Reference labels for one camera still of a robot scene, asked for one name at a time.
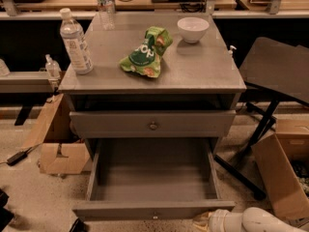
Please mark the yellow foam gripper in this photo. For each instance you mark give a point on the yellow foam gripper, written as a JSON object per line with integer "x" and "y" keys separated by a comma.
{"x": 216, "y": 222}

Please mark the clear water bottle rear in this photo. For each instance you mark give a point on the clear water bottle rear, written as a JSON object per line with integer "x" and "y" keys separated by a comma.
{"x": 106, "y": 11}

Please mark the grey low shelf left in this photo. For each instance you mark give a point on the grey low shelf left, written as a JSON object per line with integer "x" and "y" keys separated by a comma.
{"x": 27, "y": 82}

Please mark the cardboard box left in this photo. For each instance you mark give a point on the cardboard box left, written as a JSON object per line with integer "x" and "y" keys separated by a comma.
{"x": 62, "y": 151}

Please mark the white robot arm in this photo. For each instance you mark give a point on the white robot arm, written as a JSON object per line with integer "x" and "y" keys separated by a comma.
{"x": 250, "y": 220}

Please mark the grey wooden drawer cabinet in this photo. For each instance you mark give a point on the grey wooden drawer cabinet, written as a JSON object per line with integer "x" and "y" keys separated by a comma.
{"x": 194, "y": 77}

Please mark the grey drawer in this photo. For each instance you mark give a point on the grey drawer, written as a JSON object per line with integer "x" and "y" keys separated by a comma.
{"x": 116, "y": 124}
{"x": 151, "y": 178}

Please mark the black folding side table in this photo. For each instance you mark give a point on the black folding side table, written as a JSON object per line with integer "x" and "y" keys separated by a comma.
{"x": 281, "y": 70}

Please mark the large labelled water bottle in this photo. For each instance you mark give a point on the large labelled water bottle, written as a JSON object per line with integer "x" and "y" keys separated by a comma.
{"x": 75, "y": 43}

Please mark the small clear bottle left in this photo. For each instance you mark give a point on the small clear bottle left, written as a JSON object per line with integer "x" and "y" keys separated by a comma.
{"x": 52, "y": 67}

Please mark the green snack bag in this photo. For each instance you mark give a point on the green snack bag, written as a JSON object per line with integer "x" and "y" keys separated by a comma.
{"x": 146, "y": 58}

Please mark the small sanitizer pump bottle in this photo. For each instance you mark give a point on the small sanitizer pump bottle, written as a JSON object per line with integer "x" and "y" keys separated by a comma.
{"x": 232, "y": 49}

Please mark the black power adapter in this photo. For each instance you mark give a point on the black power adapter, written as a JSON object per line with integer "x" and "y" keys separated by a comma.
{"x": 16, "y": 158}

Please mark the cardboard box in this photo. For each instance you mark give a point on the cardboard box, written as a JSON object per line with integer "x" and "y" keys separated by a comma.
{"x": 274, "y": 154}
{"x": 62, "y": 151}

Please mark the cardboard box right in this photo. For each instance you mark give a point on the cardboard box right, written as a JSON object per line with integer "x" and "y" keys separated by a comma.
{"x": 274, "y": 154}

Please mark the white ceramic bowl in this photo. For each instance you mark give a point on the white ceramic bowl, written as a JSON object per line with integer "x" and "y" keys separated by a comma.
{"x": 192, "y": 29}

